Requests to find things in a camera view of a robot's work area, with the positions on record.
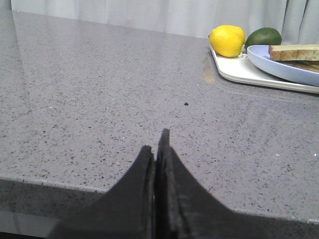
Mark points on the green lime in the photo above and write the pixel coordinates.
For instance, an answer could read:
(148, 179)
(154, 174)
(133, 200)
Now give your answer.
(264, 36)

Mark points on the white curtain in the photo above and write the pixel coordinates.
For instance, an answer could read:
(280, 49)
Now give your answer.
(296, 20)

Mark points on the white bear tray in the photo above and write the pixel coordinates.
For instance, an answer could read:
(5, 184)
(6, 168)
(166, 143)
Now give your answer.
(241, 70)

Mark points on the light blue plate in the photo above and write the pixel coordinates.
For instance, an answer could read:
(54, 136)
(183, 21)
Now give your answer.
(260, 57)

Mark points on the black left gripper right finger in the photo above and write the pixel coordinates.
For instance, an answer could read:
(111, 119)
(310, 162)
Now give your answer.
(185, 210)

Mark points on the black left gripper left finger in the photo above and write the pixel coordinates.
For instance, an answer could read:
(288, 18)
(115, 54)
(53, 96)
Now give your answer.
(126, 211)

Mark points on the front yellow lemon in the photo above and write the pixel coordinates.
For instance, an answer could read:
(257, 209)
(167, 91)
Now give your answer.
(227, 40)

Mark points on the bread slice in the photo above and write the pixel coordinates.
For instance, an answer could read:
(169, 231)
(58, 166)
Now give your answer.
(294, 52)
(302, 64)

